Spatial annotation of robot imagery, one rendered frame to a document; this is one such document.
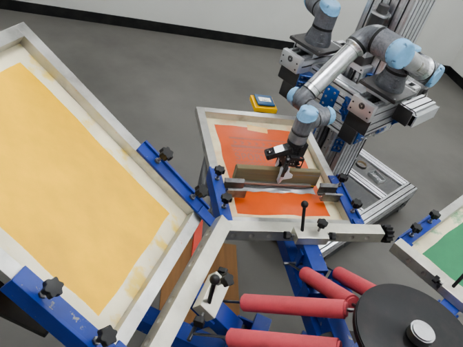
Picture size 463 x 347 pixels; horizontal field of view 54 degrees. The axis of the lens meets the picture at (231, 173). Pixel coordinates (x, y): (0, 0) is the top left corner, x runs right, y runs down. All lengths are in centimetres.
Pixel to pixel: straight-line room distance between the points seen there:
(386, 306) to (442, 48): 579
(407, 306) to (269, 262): 180
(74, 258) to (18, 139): 34
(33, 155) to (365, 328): 93
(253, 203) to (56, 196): 88
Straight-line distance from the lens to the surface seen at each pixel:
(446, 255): 213
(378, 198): 353
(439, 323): 130
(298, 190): 202
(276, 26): 568
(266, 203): 190
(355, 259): 329
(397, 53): 194
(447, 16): 662
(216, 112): 229
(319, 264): 164
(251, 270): 291
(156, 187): 146
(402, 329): 123
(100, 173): 136
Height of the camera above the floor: 218
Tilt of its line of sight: 38 degrees down
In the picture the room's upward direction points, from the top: 17 degrees clockwise
